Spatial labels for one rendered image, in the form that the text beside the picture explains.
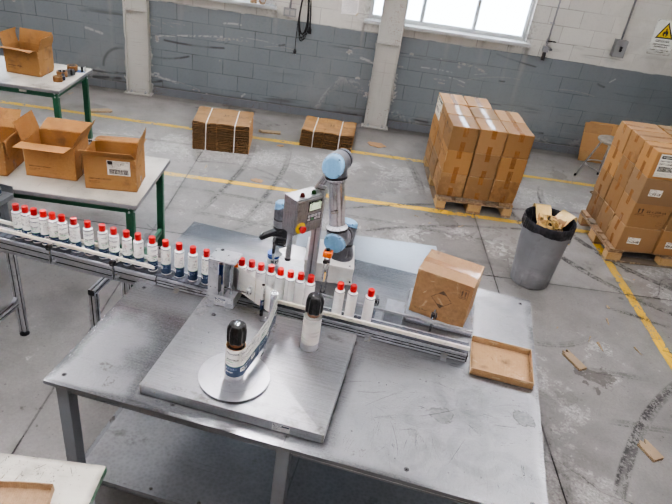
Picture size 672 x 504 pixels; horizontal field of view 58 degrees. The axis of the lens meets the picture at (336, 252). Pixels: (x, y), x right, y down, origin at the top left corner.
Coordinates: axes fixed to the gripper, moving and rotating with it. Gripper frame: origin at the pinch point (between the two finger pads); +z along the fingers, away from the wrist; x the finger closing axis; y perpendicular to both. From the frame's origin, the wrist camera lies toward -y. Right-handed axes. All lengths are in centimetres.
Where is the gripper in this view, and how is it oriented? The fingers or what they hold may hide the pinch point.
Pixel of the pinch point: (273, 255)
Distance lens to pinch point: 350.0
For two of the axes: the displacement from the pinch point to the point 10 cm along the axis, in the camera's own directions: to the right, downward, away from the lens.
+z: -1.3, 8.4, 5.2
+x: 0.5, -5.2, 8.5
